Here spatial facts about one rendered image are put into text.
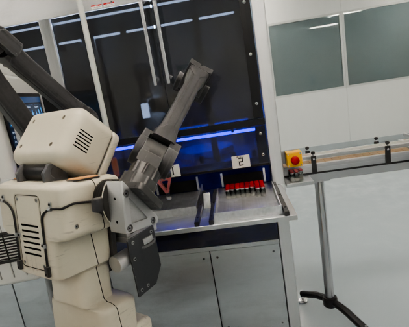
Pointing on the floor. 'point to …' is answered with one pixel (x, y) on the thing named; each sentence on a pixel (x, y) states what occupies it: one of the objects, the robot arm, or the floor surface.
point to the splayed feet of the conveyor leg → (332, 305)
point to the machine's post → (274, 151)
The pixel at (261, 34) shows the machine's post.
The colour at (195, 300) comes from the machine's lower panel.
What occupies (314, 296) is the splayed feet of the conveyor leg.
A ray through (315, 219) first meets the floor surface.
